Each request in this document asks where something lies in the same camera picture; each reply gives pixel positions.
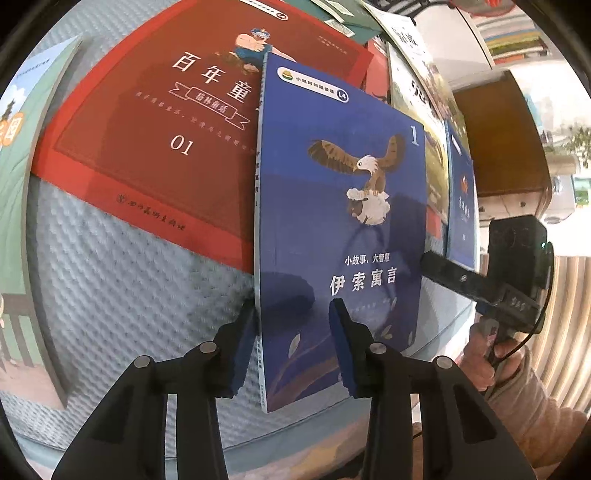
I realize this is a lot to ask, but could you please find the white appliance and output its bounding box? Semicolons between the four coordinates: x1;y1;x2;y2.
542;173;578;224

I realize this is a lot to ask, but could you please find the dark green book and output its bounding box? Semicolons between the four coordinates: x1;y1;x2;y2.
339;14;386;44

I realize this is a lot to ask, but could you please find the blue eagle book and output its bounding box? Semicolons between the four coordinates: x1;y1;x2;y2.
253;53;428;414

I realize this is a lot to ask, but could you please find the light blue textured mat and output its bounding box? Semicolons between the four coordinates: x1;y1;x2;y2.
9;175;476;462

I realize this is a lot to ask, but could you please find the white cover book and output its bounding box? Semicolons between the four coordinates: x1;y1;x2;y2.
365;0;468;139

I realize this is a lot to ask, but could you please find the large red book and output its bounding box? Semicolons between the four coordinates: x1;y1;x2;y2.
31;0;374;273

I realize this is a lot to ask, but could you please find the person's right forearm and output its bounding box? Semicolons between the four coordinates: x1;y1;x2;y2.
485;346;591;472

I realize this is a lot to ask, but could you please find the pale green illustrated book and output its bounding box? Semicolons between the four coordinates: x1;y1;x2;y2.
0;37;84;411

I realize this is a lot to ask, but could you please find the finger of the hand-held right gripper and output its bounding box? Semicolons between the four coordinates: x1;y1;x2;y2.
419;251;502;306

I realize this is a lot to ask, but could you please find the white bookshelf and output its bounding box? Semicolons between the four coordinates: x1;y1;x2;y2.
406;0;573;93

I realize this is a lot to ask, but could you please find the wooden cabinet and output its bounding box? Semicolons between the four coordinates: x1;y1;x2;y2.
452;69;552;199

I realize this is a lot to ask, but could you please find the teal book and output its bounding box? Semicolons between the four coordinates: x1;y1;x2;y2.
310;0;370;23

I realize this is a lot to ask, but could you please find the white rabbit picture book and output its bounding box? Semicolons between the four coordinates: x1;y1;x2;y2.
387;44;451;254

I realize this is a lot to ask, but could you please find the row of colourful books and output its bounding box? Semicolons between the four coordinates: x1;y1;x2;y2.
471;9;555;63

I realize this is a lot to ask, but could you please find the person's right hand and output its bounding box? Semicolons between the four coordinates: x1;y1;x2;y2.
458;323;527;404

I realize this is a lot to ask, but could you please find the dark blue book red emblem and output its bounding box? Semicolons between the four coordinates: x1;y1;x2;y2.
444;119;477;272

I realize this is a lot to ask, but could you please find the green leafy plant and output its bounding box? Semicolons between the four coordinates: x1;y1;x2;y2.
561;121;591;160

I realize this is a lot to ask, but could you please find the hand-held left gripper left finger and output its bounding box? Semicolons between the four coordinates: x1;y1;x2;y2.
51;300;257;480

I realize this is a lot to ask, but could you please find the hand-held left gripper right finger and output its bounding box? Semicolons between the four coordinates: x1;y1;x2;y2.
328;298;536;480

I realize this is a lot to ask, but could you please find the salmon red poet book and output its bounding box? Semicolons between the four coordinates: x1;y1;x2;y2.
365;39;391;100

